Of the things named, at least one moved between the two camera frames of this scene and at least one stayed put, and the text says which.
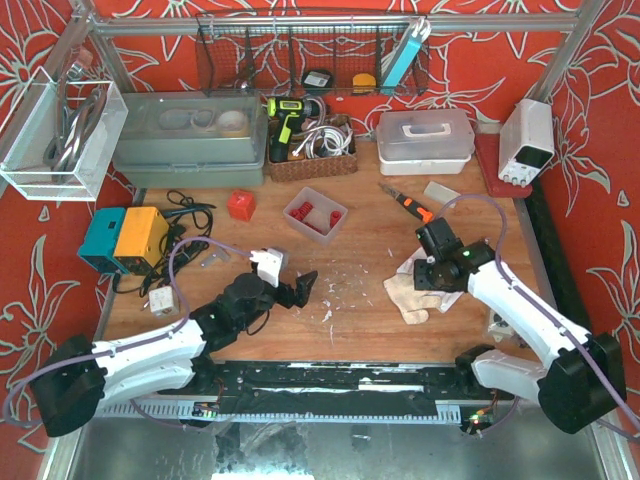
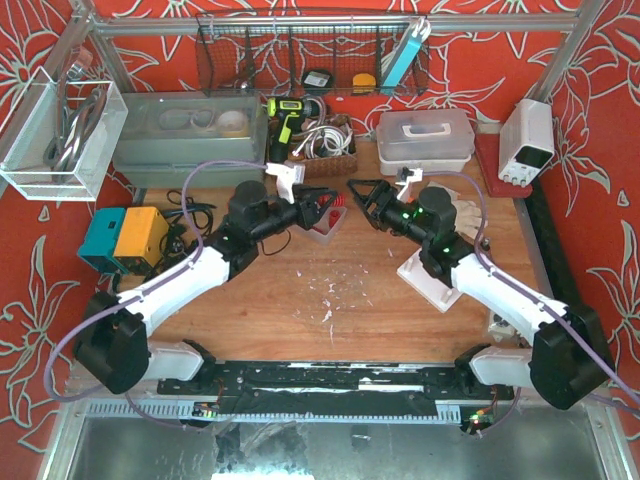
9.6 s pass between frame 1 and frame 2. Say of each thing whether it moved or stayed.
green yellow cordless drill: stayed
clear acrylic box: stayed
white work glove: moved
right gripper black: moved
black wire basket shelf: stayed
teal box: stayed
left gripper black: moved
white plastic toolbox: stayed
